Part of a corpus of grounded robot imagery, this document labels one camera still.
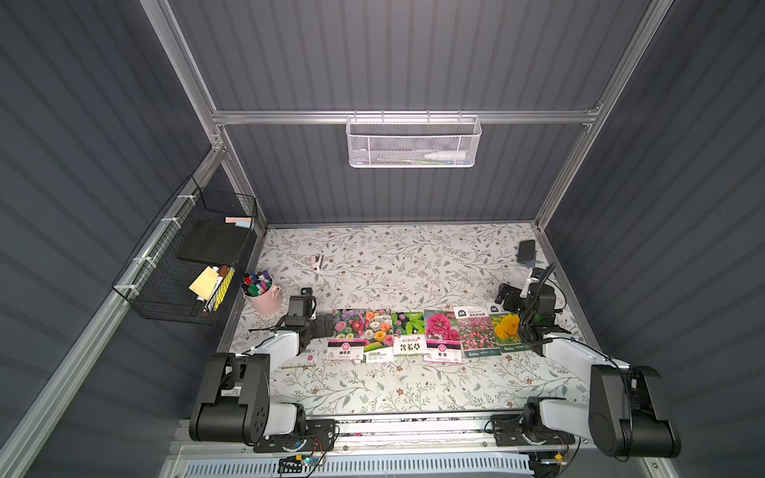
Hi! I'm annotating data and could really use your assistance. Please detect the yellow sunflower seed packet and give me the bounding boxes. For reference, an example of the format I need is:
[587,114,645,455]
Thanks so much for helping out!
[488,304,530,354]

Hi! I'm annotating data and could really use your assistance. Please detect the chrysanthemum seed packet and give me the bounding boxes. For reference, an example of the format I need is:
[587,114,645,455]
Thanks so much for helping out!
[326,309,367,364]

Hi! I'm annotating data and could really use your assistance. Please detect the pink hollyhock seed packet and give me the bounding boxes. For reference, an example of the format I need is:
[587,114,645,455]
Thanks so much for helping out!
[424,310,463,364]

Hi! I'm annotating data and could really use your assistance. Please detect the green mimosa seed packet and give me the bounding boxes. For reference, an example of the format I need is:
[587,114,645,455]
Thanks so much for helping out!
[392,312,426,356]

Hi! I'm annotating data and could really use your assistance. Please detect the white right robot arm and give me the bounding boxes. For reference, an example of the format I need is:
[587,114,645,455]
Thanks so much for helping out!
[495,266,681,459]

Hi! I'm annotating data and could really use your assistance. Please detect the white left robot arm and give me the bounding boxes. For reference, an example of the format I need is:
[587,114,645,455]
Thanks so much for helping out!
[188,287,332,447]

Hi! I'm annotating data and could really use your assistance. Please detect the pink pen cup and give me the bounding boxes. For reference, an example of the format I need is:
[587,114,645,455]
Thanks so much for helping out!
[241,270,283,316]

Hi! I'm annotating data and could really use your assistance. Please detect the black rectangular block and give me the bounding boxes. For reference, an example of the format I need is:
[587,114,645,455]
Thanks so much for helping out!
[516,239,536,267]

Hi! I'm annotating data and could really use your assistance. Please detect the yellow sticky notes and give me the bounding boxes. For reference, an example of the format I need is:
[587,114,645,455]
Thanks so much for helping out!
[188,267,219,301]

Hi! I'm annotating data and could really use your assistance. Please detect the black notebook in basket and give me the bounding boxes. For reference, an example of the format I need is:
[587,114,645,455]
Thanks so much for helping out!
[177,220,250,266]

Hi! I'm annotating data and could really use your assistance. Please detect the white tube in basket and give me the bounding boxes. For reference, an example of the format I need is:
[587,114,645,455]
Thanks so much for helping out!
[424,151,467,163]

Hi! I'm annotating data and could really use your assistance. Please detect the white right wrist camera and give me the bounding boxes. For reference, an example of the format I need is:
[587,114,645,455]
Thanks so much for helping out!
[519,268,538,299]

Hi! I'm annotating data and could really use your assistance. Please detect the black wire wall basket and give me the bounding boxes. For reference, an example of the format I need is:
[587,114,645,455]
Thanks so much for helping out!
[113,177,259,326]

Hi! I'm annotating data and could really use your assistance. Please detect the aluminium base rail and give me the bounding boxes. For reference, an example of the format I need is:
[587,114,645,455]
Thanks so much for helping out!
[159,410,678,477]

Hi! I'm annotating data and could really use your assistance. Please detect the white wire mesh basket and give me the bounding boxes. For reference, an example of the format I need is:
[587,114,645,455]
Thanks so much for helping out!
[345,114,482,169]

